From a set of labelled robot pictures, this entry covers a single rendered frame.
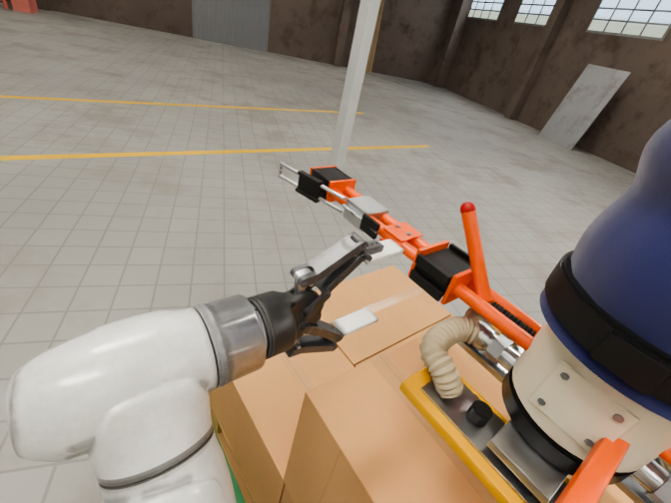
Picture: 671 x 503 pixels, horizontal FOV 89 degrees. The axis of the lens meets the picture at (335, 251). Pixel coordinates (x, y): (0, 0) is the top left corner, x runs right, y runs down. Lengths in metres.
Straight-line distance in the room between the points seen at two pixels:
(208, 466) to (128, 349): 0.13
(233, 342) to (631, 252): 0.38
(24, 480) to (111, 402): 1.50
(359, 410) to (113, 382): 0.49
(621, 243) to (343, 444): 0.52
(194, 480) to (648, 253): 0.44
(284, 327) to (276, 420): 0.77
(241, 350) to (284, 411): 0.81
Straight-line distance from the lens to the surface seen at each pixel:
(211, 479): 0.39
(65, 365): 0.36
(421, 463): 0.73
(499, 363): 0.61
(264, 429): 1.14
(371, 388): 0.77
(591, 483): 0.45
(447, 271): 0.59
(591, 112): 10.75
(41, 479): 1.82
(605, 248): 0.43
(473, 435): 0.56
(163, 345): 0.35
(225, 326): 0.37
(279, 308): 0.40
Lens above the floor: 1.55
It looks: 34 degrees down
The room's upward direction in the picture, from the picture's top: 14 degrees clockwise
